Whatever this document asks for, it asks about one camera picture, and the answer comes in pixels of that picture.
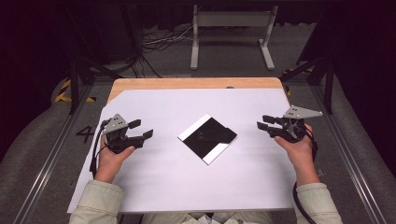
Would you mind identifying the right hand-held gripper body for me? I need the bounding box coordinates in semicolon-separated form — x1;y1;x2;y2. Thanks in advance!
267;105;324;145

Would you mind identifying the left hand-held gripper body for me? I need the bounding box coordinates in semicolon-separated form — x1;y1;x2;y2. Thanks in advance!
101;113;146;155

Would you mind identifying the person's right hand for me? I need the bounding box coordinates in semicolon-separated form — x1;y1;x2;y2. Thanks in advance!
273;123;321;188

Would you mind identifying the person's left hand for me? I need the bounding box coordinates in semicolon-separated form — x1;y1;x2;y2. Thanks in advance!
94;135;136;184

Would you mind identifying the white paper sheet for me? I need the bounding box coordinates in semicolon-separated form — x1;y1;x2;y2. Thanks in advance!
66;88;297;215

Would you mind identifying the black metal stand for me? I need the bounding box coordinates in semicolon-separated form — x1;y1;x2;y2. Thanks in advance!
280;7;336;116
64;4;163;116

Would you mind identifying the yellow black hazard tape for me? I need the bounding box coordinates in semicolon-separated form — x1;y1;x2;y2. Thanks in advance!
54;78;96;104

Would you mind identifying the person's light jacket torso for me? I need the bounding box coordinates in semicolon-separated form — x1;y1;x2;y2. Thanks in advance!
140;211;276;224

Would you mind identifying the white metal stand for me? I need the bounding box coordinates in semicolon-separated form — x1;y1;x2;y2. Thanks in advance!
190;4;279;72

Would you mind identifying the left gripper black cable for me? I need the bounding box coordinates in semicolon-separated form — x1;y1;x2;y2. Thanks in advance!
89;119;112;180

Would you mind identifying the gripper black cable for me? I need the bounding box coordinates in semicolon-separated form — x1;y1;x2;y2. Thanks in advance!
89;119;112;180
291;125;319;224

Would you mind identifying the aluminium floor rail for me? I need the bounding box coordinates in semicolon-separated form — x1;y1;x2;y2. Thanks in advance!
310;83;389;224
11;83;95;224

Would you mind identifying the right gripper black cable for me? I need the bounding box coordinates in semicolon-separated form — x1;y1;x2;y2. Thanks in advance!
291;125;319;224

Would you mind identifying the bundle of floor cables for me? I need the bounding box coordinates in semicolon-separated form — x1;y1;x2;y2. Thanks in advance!
141;25;196;54

